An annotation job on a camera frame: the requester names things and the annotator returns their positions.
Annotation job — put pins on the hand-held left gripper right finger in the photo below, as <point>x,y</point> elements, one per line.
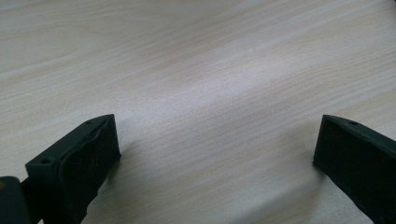
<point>358,161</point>

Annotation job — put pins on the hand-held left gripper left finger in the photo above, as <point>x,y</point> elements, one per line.
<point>77,165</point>

